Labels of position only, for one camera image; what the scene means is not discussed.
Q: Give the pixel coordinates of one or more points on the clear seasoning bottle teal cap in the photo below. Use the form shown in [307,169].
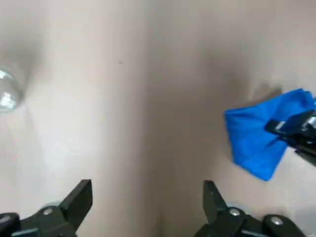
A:
[10,98]

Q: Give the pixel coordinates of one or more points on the blue dishcloth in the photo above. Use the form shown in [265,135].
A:
[247,138]

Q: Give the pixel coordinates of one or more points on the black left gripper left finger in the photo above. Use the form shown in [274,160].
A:
[49,222]

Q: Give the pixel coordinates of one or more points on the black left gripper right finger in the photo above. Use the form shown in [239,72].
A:
[234,222]

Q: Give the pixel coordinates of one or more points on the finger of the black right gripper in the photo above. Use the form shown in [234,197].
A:
[293,124]
[307,145]

